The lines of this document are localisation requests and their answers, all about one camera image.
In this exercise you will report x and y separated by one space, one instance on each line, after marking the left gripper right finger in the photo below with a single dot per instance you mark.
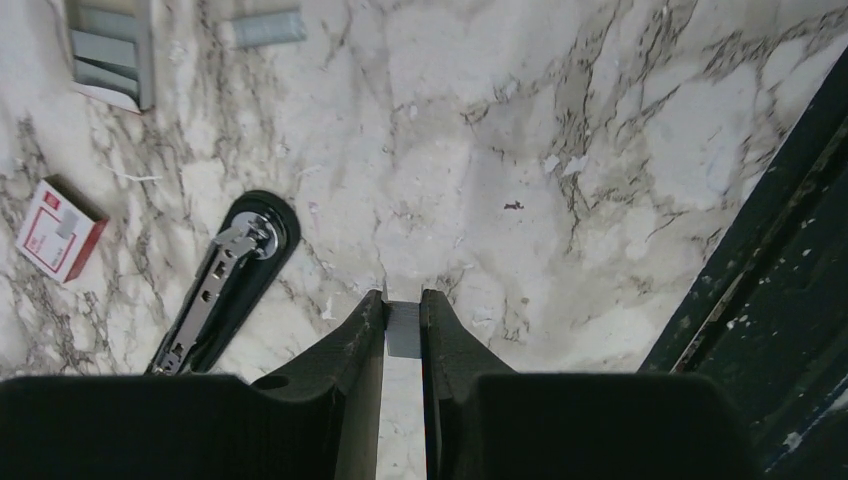
484 420

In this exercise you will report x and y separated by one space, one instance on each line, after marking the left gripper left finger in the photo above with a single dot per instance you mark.
316 417

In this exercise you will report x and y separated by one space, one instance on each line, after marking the red white staple box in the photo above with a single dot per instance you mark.
60 230

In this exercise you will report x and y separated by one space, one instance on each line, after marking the beige staple box tray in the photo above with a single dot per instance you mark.
112 52

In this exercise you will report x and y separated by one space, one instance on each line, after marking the loose staple strips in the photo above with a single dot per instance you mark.
269 28

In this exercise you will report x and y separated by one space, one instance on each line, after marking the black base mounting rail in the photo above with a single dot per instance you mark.
766 318

